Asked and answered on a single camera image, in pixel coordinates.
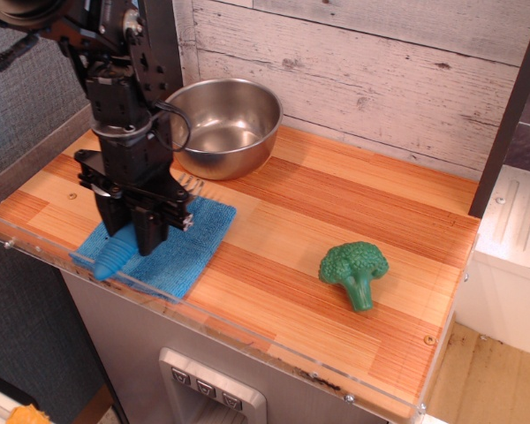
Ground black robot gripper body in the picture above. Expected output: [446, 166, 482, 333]
[74, 134, 193, 231]

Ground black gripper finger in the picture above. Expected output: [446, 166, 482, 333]
[95, 194, 132, 236]
[132, 208, 169, 256]

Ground fork with blue handle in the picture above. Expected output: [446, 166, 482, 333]
[93, 173, 205, 281]

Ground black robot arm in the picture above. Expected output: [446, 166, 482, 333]
[0, 1, 192, 255]

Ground blue knitted napkin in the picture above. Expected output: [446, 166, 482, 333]
[71, 197, 237, 299]

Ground clear acrylic table guard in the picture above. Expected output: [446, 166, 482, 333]
[0, 105, 481, 420]

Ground stainless steel bowl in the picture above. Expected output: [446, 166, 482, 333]
[167, 79, 284, 180]

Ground silver toy fridge cabinet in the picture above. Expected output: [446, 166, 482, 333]
[60, 269, 394, 424]

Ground grey water dispenser panel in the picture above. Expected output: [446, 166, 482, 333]
[159, 348, 268, 423]

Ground green toy broccoli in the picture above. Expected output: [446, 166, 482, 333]
[319, 241, 390, 312]

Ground orange object bottom left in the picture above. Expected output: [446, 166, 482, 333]
[5, 405, 50, 424]

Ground white toy sink unit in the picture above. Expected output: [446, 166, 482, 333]
[455, 166, 530, 353]

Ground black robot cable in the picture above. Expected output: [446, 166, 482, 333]
[152, 100, 193, 154]

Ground dark wooden post right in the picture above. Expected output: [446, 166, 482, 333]
[470, 0, 530, 218]

